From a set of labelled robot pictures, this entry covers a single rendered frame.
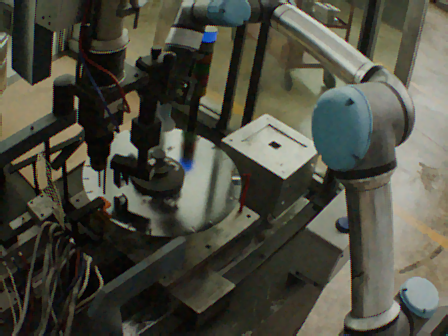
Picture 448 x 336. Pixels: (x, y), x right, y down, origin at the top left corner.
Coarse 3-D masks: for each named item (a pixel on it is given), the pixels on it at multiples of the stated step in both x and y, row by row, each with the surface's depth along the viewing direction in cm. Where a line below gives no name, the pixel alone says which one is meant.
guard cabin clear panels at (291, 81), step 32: (128, 0) 159; (160, 0) 150; (320, 0) 115; (352, 0) 108; (128, 32) 166; (224, 32) 140; (256, 32) 133; (352, 32) 113; (384, 32) 106; (224, 64) 146; (288, 64) 132; (320, 64) 125; (384, 64) 111; (256, 96) 144; (288, 96) 137; (320, 160) 139
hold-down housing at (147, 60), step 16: (160, 48) 81; (144, 64) 81; (160, 64) 81; (160, 80) 83; (144, 96) 83; (160, 96) 87; (144, 112) 87; (144, 128) 88; (160, 128) 91; (144, 144) 90
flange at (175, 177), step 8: (168, 168) 105; (152, 176) 104; (160, 176) 104; (168, 176) 106; (176, 176) 106; (184, 176) 107; (136, 184) 103; (144, 184) 103; (152, 184) 103; (160, 184) 104; (168, 184) 104; (176, 184) 104; (152, 192) 102; (160, 192) 103; (168, 192) 103
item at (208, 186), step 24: (120, 144) 113; (168, 144) 115; (192, 144) 116; (192, 168) 110; (216, 168) 111; (96, 192) 100; (120, 192) 101; (144, 192) 103; (192, 192) 105; (216, 192) 106; (120, 216) 96; (144, 216) 98; (168, 216) 99; (192, 216) 100; (216, 216) 101
